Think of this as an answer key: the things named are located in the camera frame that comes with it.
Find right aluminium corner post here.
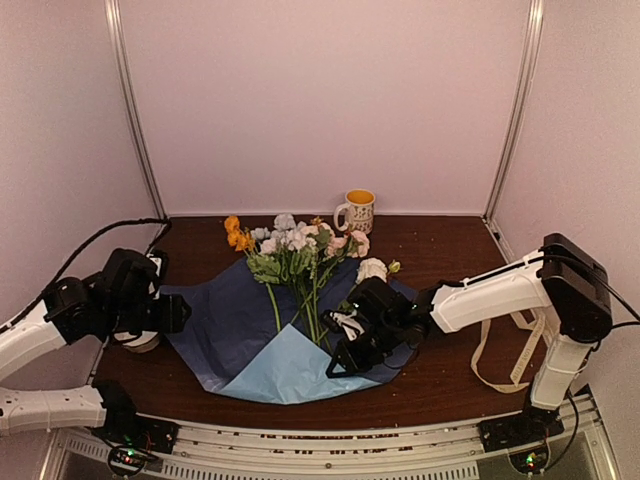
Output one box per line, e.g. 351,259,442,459
483,0,545,224

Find orange fake flower stem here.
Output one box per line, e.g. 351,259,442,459
224,215,259,255

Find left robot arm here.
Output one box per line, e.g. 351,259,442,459
1,248,191,444

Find aluminium corner post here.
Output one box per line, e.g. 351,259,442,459
483,0,545,224
104,0,167,218

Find front aluminium rail base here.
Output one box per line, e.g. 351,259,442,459
39,389,616,480

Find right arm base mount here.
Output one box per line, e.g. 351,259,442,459
478,407,565,452

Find lilac hydrangea fake flower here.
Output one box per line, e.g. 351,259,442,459
247,238,334,300

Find blue fake flower stems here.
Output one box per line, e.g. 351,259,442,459
255,214,321,344

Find pink fake flower stem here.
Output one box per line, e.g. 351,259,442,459
294,217,371,326

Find cream ribbon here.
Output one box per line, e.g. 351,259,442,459
469,309,553,394

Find white scalloped dish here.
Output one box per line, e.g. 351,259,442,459
123,332,161,354

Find white rose fake flower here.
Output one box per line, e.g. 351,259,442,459
355,258,402,286

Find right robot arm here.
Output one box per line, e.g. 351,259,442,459
321,233,613,442

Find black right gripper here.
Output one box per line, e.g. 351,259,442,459
326,317,402,379

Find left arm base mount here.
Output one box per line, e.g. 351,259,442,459
90,411,179,454

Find floral ceramic mug yellow inside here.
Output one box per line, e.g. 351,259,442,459
333,189,376,235

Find blue wrapping paper sheet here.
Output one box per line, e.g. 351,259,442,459
161,259,413,405

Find left aluminium corner post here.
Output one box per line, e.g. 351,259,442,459
104,0,167,218

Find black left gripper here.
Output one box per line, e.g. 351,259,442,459
104,293,191,334

